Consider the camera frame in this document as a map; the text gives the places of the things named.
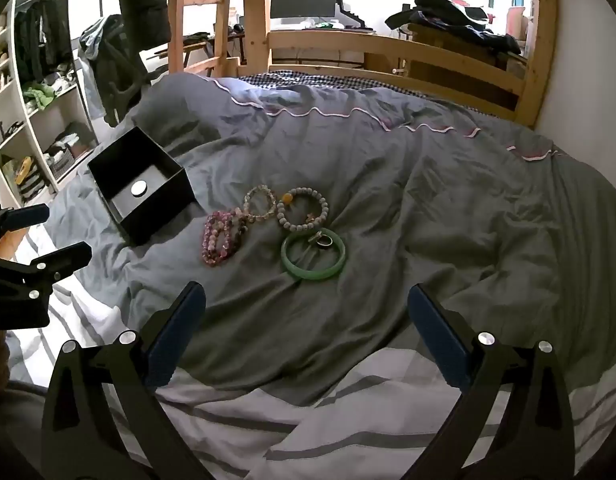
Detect wooden desk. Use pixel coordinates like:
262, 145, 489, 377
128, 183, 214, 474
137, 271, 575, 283
153, 30, 249, 68

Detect black computer monitor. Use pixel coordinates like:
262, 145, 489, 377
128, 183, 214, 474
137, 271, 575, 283
270, 0, 339, 21

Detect green jade bangle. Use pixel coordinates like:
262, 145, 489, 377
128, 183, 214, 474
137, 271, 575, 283
281, 228, 347, 281

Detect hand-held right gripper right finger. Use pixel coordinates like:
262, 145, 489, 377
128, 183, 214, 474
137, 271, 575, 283
403, 284, 576, 480

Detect black office chair with clothes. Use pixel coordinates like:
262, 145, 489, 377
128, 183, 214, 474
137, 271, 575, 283
78, 14, 156, 129

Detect white shelf unit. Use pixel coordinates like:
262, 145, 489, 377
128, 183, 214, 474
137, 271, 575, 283
0, 0, 103, 207

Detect pale translucent beaded bracelet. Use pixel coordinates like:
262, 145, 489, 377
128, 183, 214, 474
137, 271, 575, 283
242, 185, 277, 222

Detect wooden ladder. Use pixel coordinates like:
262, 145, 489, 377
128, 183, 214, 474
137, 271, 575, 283
167, 0, 239, 78

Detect grey striped white sheet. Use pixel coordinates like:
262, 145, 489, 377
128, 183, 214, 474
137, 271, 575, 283
8, 222, 606, 480

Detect grey duvet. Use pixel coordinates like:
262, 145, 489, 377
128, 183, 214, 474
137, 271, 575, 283
38, 74, 616, 407

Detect pile of dark clothes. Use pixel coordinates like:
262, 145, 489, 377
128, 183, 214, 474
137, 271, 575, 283
385, 0, 523, 57

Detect black square box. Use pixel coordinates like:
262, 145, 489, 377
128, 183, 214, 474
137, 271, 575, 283
87, 126, 195, 248

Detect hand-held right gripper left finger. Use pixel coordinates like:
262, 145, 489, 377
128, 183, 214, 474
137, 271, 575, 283
40, 281, 223, 480

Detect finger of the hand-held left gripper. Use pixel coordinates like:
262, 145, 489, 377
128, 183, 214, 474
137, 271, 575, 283
0, 203, 50, 243
15, 241, 93, 286

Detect pink beaded bracelet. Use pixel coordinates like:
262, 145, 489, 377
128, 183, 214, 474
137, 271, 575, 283
202, 208, 249, 266

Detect grey beaded bracelet amber bead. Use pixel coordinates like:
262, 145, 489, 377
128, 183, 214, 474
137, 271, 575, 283
277, 187, 330, 233

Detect dark hanging garment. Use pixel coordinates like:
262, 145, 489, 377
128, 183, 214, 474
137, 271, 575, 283
105, 0, 173, 55

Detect wooden bunk bed frame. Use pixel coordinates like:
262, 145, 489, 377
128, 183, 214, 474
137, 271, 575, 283
165, 0, 561, 128

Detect green cloth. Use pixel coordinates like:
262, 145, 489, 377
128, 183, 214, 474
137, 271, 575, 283
24, 86, 57, 112

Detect dark hanging wardrobe clothes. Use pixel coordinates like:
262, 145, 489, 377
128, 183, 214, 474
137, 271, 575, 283
13, 0, 73, 87

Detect checkered bed sheet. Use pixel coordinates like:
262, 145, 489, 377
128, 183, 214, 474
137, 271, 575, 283
238, 71, 456, 107

